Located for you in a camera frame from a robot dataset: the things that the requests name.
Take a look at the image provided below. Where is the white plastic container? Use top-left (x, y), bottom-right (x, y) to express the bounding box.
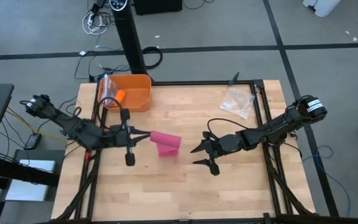
top-left (302, 0), bottom-right (342, 18)

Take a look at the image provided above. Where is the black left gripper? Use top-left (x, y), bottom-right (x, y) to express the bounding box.
top-left (109, 108), bottom-right (152, 167)

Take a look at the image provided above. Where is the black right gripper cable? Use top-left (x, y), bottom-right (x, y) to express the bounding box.
top-left (206, 117), bottom-right (252, 135)

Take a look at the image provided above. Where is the black side stand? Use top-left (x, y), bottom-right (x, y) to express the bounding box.
top-left (0, 149), bottom-right (67, 224)

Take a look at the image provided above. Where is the black coiled cable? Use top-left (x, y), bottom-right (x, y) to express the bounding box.
top-left (142, 45), bottom-right (164, 70)

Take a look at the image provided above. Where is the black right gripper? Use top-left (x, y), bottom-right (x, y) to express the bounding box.
top-left (190, 130), bottom-right (249, 177)

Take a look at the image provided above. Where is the pink bandage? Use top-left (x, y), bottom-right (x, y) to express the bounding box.
top-left (149, 131), bottom-right (183, 158)

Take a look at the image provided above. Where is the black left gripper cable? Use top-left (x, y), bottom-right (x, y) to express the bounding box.
top-left (99, 96), bottom-right (127, 126)

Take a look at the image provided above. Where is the orange bandage roll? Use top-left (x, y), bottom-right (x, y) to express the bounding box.
top-left (114, 89), bottom-right (127, 104)

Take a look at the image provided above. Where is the white power strip with cables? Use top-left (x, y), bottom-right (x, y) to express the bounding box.
top-left (81, 10), bottom-right (109, 36)

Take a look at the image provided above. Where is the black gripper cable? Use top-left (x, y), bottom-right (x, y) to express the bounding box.
top-left (206, 117), bottom-right (252, 135)
top-left (99, 96), bottom-right (127, 126)

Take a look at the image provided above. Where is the clear plastic zip bag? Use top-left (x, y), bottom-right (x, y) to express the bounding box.
top-left (219, 86), bottom-right (256, 120)

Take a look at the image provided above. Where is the yellow floor cable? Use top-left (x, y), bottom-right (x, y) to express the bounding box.
top-left (4, 107), bottom-right (70, 142)

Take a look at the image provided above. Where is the black box on floor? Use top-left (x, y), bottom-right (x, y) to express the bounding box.
top-left (133, 0), bottom-right (183, 16)

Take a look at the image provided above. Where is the black power adapter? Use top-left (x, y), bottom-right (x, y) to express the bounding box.
top-left (23, 133), bottom-right (42, 151)

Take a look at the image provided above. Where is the blue floor cable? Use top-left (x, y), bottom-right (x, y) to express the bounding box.
top-left (301, 144), bottom-right (352, 218)

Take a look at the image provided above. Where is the clear bag with orange roll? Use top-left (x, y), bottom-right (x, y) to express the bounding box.
top-left (99, 73), bottom-right (119, 101)

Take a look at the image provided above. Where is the orange plastic bin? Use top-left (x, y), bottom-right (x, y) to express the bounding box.
top-left (97, 73), bottom-right (153, 113)

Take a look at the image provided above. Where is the black tower fan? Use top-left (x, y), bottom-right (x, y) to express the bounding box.
top-left (108, 0), bottom-right (150, 77)

